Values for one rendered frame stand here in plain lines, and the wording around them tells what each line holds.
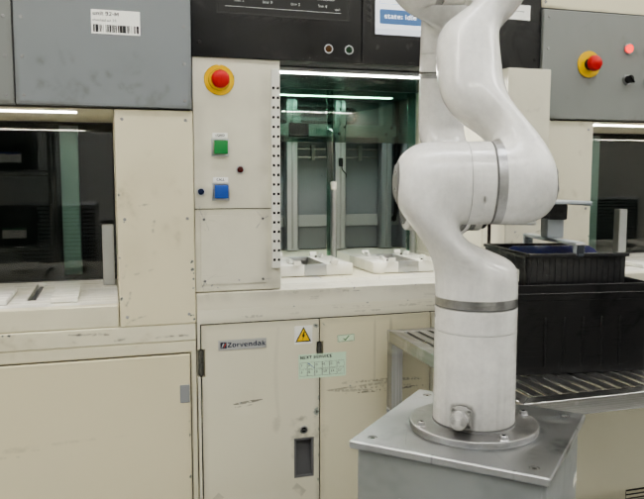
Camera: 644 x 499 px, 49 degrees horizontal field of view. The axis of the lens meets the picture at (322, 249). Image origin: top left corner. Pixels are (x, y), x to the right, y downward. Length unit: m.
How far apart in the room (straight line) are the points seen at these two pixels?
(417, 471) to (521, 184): 0.42
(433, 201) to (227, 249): 0.76
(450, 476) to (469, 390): 0.12
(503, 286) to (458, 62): 0.34
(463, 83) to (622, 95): 1.04
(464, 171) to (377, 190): 1.71
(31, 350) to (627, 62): 1.64
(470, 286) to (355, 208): 1.69
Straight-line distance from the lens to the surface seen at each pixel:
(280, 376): 1.73
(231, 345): 1.68
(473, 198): 1.00
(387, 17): 1.78
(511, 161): 1.02
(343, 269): 1.93
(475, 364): 1.04
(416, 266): 2.01
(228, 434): 1.75
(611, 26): 2.09
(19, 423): 1.71
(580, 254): 1.44
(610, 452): 2.23
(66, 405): 1.69
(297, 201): 2.61
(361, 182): 2.68
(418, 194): 0.99
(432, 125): 1.39
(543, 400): 1.27
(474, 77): 1.10
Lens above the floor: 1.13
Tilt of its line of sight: 6 degrees down
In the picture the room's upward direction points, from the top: straight up
